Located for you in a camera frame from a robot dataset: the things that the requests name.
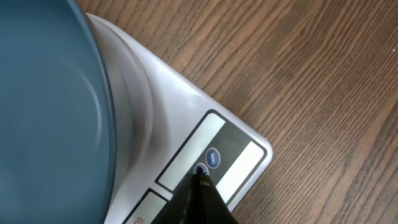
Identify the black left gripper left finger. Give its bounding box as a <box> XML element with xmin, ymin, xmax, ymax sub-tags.
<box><xmin>152</xmin><ymin>173</ymin><xmax>199</xmax><ymax>224</ymax></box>

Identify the white digital kitchen scale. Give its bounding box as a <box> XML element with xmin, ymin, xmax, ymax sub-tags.
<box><xmin>90</xmin><ymin>15</ymin><xmax>273</xmax><ymax>223</ymax></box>

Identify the blue metal bowl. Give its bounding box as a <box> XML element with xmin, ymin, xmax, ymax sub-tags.
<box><xmin>1</xmin><ymin>0</ymin><xmax>116</xmax><ymax>223</ymax></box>

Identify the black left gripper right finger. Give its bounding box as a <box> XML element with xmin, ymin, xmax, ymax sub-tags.
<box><xmin>194</xmin><ymin>170</ymin><xmax>238</xmax><ymax>224</ymax></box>

